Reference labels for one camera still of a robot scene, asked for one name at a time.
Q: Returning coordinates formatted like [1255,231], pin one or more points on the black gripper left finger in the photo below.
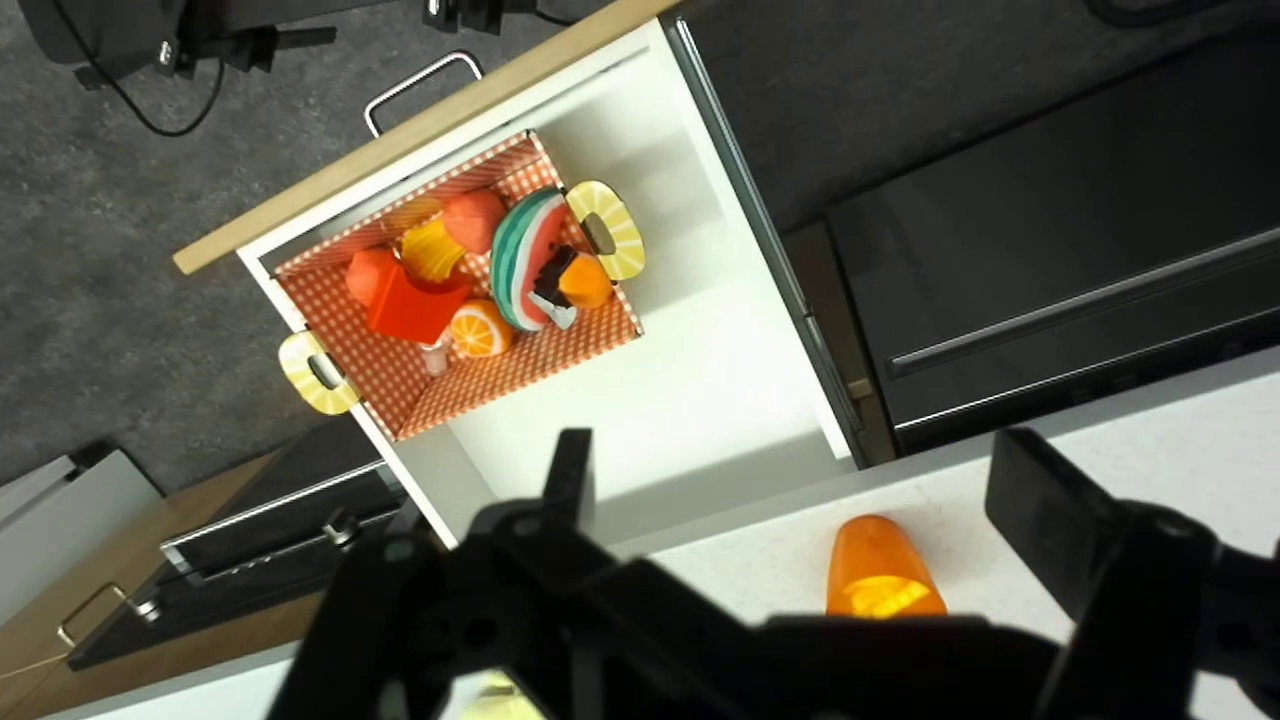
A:
[569,473]

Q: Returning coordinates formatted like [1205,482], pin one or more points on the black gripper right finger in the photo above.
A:
[1123,586]

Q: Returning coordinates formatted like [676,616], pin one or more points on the white drawer with wood front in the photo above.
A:
[720,344]

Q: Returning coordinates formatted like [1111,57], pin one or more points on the orange slice toy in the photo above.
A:
[477,335]

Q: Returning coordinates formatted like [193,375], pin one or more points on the small orange toy piece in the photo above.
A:
[587,281]

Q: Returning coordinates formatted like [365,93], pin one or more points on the watermelon slice toy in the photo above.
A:
[514,266]

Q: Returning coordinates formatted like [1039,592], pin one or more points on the yellow orange toy piece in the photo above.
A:
[428,249]

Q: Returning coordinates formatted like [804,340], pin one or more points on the red round toy fruit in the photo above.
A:
[472,223]

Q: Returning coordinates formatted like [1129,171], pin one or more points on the open drawer with dark contents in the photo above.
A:
[255,547]

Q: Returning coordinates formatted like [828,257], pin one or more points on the orange plastic cup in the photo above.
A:
[872,547]

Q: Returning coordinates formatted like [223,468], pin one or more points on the black oven front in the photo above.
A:
[1064,294]

